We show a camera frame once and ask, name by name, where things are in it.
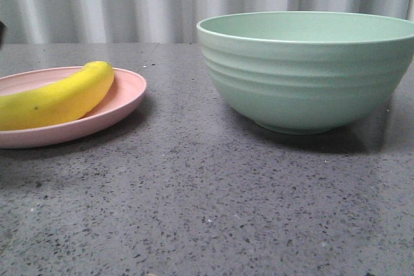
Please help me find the yellow banana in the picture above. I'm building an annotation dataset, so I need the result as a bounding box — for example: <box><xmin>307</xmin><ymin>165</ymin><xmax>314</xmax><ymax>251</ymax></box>
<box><xmin>1</xmin><ymin>61</ymin><xmax>114</xmax><ymax>131</ymax></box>

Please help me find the pink plate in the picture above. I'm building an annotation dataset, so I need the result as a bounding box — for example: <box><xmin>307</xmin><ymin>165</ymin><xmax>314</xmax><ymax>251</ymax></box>
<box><xmin>1</xmin><ymin>67</ymin><xmax>147</xmax><ymax>149</ymax></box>

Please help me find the green ribbed bowl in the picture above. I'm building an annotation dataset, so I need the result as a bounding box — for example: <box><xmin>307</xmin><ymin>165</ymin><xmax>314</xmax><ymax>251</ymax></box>
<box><xmin>197</xmin><ymin>11</ymin><xmax>413</xmax><ymax>134</ymax></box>

